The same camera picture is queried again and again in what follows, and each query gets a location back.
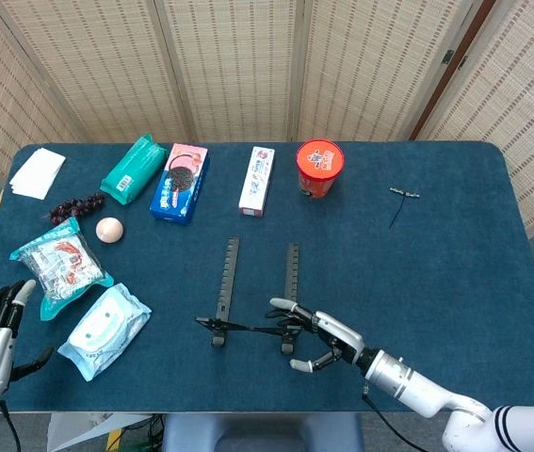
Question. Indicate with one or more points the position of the pale egg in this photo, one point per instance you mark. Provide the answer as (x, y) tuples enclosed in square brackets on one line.
[(109, 230)]

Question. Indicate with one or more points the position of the black folding laptop stand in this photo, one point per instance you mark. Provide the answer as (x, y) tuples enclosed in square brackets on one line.
[(226, 282)]

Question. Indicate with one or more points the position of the metal corkscrew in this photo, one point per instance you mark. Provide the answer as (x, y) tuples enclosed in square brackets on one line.
[(405, 192)]

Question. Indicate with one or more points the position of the teal clear noodle packet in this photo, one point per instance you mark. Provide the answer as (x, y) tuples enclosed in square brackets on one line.
[(64, 263)]

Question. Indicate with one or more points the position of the dark red grape bunch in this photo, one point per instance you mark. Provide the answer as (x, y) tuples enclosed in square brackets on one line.
[(73, 207)]

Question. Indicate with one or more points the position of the blue Oreo cookie box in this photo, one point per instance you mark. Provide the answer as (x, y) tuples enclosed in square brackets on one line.
[(179, 188)]

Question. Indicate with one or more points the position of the red instant noodle cup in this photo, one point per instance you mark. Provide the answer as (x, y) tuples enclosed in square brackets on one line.
[(320, 160)]

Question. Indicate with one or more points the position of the green tissue pack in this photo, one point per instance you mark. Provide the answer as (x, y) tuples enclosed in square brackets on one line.
[(132, 172)]

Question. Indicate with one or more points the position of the white paper napkins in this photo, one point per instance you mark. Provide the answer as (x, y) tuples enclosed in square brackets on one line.
[(36, 172)]

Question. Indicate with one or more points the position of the light blue wet wipes pack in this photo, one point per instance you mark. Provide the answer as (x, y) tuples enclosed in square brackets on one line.
[(101, 329)]

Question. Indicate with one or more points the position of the blue grey chair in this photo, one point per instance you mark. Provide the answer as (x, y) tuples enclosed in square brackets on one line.
[(247, 433)]

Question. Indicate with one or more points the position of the bamboo folding screen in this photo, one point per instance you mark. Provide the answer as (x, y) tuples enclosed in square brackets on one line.
[(530, 117), (229, 70)]

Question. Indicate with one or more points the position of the brown wooden post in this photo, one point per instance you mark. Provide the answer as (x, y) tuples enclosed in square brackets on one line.
[(431, 106)]

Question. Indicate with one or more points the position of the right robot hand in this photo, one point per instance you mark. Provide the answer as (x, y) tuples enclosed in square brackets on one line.
[(342, 334)]

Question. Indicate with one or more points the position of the black screen hinge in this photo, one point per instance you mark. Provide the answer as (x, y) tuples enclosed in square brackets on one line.
[(463, 62), (448, 57)]

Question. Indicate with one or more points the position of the white pink toothpaste box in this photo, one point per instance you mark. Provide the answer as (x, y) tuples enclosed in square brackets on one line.
[(257, 181)]

